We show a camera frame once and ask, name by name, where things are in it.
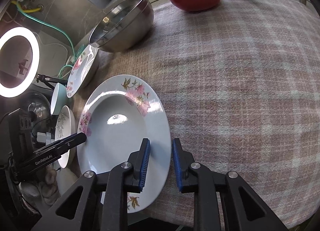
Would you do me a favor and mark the light green bowl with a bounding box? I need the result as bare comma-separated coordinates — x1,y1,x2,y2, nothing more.
50,83,72,116

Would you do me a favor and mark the pink plaid cloth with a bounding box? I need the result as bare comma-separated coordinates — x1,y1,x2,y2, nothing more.
73,0,319,228

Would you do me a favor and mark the small floral white plate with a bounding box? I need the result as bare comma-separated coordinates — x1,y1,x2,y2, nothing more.
66,45,99,98

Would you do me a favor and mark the white leaf-pattern bowl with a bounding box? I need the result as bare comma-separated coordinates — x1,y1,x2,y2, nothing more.
55,105,76,168

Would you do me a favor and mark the black tripod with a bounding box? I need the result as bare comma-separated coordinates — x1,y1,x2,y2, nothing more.
36,74,68,90

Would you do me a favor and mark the teal hose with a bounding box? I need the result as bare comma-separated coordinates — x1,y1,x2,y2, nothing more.
17,5,85,79

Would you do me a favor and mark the gloved left hand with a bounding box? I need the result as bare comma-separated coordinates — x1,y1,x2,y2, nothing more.
18,165,60,207

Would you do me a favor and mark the large steel bowl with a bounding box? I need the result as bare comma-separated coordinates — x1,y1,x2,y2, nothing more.
88,0,154,53

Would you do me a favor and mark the glass pot lid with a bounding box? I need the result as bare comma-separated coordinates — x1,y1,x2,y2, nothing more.
20,91,51,135

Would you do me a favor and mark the large floral white plate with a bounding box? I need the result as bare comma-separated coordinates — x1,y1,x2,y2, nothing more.
77,75,171,213

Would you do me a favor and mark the yellow gas hose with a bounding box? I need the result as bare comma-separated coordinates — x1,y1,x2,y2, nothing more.
11,0,43,14

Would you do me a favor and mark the ring light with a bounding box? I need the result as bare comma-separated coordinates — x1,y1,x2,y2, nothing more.
1,27,40,98

